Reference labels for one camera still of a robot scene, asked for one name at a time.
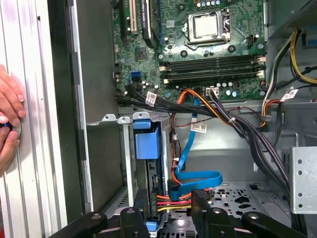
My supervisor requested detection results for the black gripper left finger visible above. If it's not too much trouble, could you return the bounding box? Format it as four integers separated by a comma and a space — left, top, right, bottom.
48, 188, 150, 238

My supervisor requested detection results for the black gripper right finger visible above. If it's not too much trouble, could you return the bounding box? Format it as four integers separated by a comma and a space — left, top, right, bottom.
191, 189, 308, 238

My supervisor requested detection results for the orange red yellow power wire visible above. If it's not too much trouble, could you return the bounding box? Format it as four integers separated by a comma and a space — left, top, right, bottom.
156, 109, 213, 213

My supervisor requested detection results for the hard disk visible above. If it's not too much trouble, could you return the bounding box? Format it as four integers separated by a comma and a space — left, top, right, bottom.
132, 111, 165, 234

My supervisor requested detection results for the blue data wire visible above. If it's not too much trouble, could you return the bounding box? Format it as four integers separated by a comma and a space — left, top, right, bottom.
167, 96, 224, 202

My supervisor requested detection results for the round black tool blue ring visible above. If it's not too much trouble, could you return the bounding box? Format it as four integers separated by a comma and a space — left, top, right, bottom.
0, 119, 25, 144

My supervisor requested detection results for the metal disk bay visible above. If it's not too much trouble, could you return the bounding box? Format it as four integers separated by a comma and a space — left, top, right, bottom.
101, 113, 171, 238

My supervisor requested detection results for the person's bare hand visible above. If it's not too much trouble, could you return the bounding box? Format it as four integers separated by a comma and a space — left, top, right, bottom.
0, 63, 27, 177

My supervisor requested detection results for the metal drive cage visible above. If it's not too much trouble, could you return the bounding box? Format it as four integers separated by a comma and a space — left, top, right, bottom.
289, 146, 317, 216

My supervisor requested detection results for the green motherboard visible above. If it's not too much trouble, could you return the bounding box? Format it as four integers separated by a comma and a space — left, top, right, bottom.
112, 0, 268, 101

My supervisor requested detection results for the black RAM slot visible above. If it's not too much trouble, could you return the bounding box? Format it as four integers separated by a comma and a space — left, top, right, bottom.
160, 70, 267, 85
159, 55, 267, 71

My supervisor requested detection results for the black open PC case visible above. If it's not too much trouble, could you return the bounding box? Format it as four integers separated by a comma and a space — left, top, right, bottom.
47, 0, 317, 238

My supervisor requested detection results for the CPU socket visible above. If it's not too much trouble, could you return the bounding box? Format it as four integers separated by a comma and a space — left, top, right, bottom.
183, 8, 232, 48

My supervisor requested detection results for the metal socket cover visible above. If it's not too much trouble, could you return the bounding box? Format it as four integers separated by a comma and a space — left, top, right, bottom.
188, 9, 231, 45

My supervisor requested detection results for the silver CPU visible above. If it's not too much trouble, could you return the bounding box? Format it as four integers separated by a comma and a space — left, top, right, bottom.
194, 15, 222, 39

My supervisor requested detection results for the blue expansion slot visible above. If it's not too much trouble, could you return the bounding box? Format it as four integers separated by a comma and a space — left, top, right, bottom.
157, 0, 165, 47

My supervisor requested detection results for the black expansion slot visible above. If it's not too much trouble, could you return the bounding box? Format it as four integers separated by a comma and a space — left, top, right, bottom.
121, 0, 128, 45

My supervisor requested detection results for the white expansion slot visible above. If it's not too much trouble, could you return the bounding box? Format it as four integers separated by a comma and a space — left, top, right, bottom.
130, 0, 138, 35

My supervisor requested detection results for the black cable bundle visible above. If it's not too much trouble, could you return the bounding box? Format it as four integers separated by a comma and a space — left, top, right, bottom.
115, 83, 305, 238

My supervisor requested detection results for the orange flat data wire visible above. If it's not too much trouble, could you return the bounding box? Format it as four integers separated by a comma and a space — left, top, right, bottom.
176, 88, 232, 124

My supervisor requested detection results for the multicoloured supply wire bundle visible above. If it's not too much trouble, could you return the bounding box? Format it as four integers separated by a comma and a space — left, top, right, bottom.
260, 98, 284, 128

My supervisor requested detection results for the wire locking lever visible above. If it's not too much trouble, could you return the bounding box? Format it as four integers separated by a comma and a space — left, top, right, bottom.
183, 37, 231, 47

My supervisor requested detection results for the yellow and black cable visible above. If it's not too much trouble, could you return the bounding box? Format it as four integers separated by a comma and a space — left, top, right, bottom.
288, 29, 317, 84

